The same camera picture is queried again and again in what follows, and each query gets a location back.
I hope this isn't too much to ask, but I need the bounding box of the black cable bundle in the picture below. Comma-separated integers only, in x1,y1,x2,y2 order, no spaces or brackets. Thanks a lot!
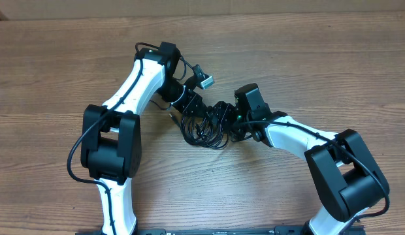
169,110,233,150

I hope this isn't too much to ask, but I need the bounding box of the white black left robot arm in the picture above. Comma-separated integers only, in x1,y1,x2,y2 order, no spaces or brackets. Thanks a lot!
80,42,214,234

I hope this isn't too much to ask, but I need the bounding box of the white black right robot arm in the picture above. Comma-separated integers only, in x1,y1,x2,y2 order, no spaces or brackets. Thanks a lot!
209,84,390,234

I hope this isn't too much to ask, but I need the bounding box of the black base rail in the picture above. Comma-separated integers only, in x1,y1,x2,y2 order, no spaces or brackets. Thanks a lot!
74,225,366,235

